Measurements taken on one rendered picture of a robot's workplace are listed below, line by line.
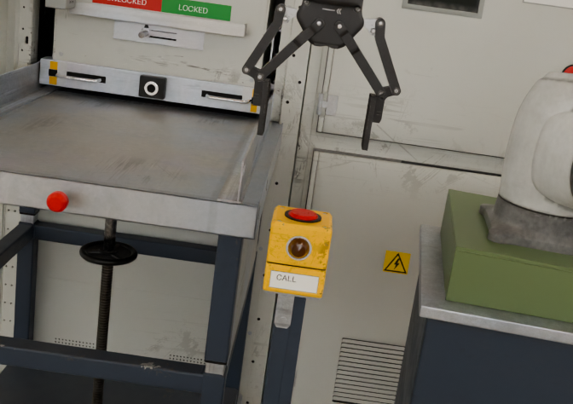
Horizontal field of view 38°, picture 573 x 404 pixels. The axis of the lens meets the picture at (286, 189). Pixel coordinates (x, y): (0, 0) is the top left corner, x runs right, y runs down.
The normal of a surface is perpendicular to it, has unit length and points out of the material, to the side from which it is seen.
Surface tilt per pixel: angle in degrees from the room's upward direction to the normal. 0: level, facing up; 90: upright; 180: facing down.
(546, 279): 90
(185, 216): 90
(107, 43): 90
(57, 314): 90
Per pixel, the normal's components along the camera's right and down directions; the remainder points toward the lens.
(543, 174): -0.82, 0.18
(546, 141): -0.82, -0.07
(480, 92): -0.05, 0.27
